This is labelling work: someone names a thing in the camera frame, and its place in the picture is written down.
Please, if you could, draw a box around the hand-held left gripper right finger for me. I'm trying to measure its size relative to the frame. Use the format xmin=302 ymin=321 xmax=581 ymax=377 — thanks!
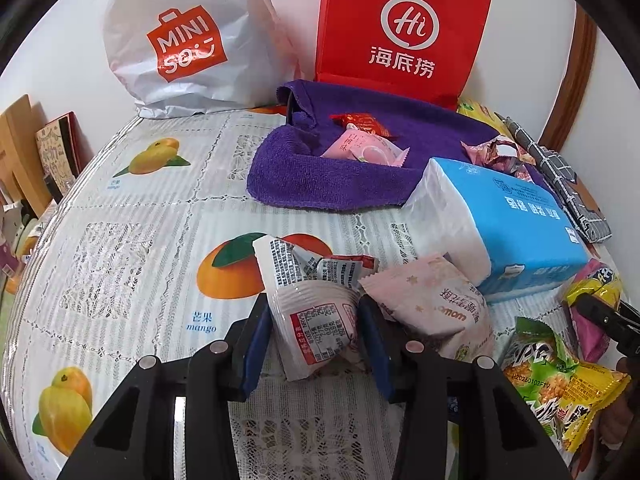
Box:
xmin=357 ymin=294 xmax=573 ymax=480

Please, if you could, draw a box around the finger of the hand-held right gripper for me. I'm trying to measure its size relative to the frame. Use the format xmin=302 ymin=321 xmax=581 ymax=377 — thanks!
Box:
xmin=614 ymin=332 xmax=640 ymax=361
xmin=564 ymin=294 xmax=640 ymax=333

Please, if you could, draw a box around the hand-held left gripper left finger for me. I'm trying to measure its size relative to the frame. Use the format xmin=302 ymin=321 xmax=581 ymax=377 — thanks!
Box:
xmin=56 ymin=292 xmax=273 ymax=480

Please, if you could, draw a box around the pink yellow snack bag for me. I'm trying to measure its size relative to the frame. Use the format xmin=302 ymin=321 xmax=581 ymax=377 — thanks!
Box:
xmin=562 ymin=258 xmax=623 ymax=363

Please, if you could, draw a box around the white red-label snack packet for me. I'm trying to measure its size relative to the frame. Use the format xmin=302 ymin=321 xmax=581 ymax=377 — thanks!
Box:
xmin=252 ymin=235 xmax=378 ymax=382

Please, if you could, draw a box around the green snack bag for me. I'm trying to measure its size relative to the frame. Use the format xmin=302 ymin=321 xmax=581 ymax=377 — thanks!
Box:
xmin=500 ymin=316 xmax=581 ymax=386

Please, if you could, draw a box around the pink star-print snack packet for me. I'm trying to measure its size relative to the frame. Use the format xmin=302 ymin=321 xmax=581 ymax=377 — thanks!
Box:
xmin=359 ymin=252 xmax=496 ymax=361

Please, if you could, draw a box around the strawberry-print snack packet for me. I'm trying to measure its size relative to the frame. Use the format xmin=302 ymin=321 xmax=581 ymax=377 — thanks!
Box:
xmin=460 ymin=137 xmax=537 ymax=181

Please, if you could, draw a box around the plain pink snack packet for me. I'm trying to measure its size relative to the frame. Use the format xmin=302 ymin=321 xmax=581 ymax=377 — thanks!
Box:
xmin=320 ymin=129 xmax=411 ymax=168

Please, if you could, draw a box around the red snack packet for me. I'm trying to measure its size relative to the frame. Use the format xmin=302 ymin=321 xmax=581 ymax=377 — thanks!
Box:
xmin=330 ymin=111 xmax=396 ymax=138

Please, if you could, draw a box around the person's right hand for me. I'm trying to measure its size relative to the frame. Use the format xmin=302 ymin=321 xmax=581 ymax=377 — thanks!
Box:
xmin=599 ymin=359 xmax=633 ymax=455

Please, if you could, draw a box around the blue tissue pack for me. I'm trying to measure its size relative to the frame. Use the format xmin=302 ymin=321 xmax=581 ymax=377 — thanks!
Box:
xmin=401 ymin=156 xmax=591 ymax=306

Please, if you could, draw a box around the grey checked folded cloth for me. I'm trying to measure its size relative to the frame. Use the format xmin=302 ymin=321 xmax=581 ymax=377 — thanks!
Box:
xmin=495 ymin=112 xmax=613 ymax=245

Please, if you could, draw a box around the fruit-print tablecloth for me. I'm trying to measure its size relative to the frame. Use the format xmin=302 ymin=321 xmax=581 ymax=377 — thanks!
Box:
xmin=2 ymin=105 xmax=626 ymax=480

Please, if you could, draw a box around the purple towel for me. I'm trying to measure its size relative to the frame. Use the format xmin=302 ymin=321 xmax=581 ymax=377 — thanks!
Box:
xmin=246 ymin=79 xmax=551 ymax=209

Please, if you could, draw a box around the yellow chips bag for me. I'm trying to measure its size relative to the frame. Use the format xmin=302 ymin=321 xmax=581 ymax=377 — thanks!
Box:
xmin=457 ymin=100 xmax=506 ymax=133

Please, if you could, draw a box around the patterned brown box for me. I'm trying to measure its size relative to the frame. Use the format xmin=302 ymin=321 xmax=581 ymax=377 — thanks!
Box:
xmin=35 ymin=111 xmax=91 ymax=196

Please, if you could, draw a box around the wooden headboard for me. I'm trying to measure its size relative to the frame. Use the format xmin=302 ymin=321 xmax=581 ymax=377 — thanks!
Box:
xmin=0 ymin=94 xmax=53 ymax=211

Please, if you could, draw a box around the red paper bag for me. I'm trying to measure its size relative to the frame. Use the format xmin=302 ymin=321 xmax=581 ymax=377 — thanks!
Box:
xmin=314 ymin=0 xmax=493 ymax=108

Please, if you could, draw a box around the white plastic shopping bag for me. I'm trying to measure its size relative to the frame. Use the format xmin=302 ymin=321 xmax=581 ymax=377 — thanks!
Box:
xmin=103 ymin=0 xmax=301 ymax=120

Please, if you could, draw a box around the brown wooden door frame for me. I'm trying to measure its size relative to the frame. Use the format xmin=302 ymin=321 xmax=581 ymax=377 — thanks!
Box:
xmin=540 ymin=5 xmax=598 ymax=153

